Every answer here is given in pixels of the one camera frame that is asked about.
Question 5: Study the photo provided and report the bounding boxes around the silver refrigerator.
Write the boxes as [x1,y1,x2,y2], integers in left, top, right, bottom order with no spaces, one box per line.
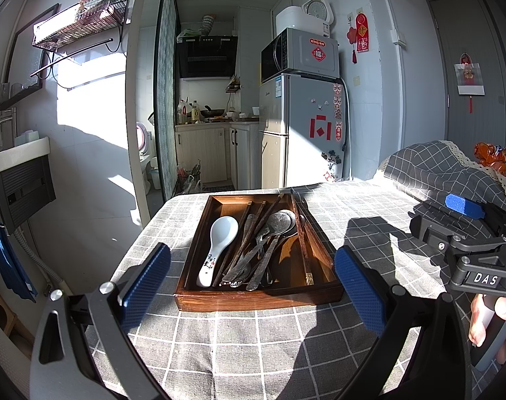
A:
[258,73,349,190]

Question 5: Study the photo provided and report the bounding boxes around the orange snack packet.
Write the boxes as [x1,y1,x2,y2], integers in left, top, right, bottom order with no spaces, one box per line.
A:
[474,142,506,178]

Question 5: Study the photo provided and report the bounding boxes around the black washbasin cabinet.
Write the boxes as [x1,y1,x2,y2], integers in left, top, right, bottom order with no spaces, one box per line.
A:
[0,156,58,236]

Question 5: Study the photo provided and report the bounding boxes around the metal utensil with textured handle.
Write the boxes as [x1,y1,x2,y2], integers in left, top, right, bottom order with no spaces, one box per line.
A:
[220,237,274,288]

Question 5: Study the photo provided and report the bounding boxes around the metal spoon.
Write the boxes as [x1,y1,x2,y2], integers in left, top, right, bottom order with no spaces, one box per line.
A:
[245,212,293,291]
[270,209,299,259]

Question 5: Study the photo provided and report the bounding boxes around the silver microwave oven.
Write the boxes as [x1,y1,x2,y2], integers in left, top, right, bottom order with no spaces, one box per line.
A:
[260,28,340,84]

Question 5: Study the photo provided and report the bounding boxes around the pink toilet lid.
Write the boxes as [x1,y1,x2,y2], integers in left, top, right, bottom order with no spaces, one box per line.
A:
[135,120,150,155]

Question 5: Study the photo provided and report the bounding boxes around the person's right hand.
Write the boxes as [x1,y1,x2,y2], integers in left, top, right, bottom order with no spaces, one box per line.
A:
[467,294,506,365]

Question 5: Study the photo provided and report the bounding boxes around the grey checked chair cover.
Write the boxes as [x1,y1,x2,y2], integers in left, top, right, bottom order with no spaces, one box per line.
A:
[376,139,506,234]

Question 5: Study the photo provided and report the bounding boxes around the brown wooden chopstick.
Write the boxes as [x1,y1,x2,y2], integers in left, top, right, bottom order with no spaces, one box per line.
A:
[224,201,267,278]
[290,194,316,287]
[251,195,283,242]

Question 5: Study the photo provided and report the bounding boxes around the dark metal utensil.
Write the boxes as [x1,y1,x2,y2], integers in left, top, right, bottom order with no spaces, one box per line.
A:
[228,225,270,284]

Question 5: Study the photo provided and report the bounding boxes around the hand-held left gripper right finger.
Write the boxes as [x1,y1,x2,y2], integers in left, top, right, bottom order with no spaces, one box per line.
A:
[334,247,472,400]

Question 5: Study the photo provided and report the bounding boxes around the clear toothbrush cups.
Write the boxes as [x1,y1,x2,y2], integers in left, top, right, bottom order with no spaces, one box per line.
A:
[0,82,22,101]

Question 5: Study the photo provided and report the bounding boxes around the grey door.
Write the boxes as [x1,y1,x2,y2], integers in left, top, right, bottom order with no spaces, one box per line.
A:
[428,0,506,151]

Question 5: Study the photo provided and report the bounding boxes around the metal faucet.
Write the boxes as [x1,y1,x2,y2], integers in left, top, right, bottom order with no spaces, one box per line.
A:
[0,106,18,148]

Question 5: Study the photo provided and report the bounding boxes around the black range hood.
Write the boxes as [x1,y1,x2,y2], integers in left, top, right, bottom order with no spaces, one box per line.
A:
[177,35,239,80]

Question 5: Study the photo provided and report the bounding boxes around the white rice cooker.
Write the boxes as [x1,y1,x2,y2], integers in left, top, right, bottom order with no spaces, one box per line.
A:
[275,0,335,38]

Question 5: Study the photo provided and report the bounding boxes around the black towel bar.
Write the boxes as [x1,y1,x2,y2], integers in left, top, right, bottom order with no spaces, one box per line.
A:
[30,37,114,78]

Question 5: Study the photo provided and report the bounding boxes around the paper bag with red ornament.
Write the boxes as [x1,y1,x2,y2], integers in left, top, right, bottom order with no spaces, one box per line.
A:
[454,52,486,113]

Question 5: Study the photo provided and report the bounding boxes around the white washbasin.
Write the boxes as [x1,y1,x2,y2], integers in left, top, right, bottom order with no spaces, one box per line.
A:
[0,137,51,178]

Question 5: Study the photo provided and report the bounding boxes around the wooden tray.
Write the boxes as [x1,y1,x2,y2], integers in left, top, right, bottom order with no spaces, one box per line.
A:
[174,193,345,312]

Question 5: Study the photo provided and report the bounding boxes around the white toilet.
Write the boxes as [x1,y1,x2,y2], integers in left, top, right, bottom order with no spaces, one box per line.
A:
[138,152,160,192]

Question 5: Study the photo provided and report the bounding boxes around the grey checked tablecloth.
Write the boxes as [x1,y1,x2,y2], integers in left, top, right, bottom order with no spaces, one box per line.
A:
[84,181,479,400]

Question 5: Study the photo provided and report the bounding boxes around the white ceramic spoon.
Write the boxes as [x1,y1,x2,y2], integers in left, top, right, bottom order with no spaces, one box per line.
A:
[196,216,240,288]

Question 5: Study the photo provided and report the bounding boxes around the black framed mirror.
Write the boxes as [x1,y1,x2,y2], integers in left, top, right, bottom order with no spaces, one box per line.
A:
[4,3,61,96]

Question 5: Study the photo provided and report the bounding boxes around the cream kitchen cabinet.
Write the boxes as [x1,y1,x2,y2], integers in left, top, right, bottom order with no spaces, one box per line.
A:
[175,122,260,190]

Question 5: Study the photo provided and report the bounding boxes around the dark chopstick with gold cap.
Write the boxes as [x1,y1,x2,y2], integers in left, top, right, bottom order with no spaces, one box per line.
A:
[213,201,254,287]

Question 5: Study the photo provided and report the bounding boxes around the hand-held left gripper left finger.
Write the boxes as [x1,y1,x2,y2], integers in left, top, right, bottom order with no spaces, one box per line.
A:
[28,242,172,400]

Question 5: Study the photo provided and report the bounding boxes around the black wire wall shelf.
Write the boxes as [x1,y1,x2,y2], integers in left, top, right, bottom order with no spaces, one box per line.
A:
[31,0,131,53]

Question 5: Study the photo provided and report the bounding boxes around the plastic bag of vegetables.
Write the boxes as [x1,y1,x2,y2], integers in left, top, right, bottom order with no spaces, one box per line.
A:
[182,173,204,194]

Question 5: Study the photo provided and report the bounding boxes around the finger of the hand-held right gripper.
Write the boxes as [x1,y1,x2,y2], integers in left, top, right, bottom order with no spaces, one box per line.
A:
[409,212,506,260]
[445,194,487,220]

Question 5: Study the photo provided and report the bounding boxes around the red wall charm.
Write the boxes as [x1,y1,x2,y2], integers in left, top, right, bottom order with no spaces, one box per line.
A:
[347,12,370,64]

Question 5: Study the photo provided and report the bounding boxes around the grey drain hose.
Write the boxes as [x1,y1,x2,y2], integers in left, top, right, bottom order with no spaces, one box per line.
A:
[13,225,66,296]

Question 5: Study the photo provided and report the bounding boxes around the patterned glass sliding door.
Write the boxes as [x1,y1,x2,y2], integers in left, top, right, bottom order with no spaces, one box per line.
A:
[153,0,179,203]

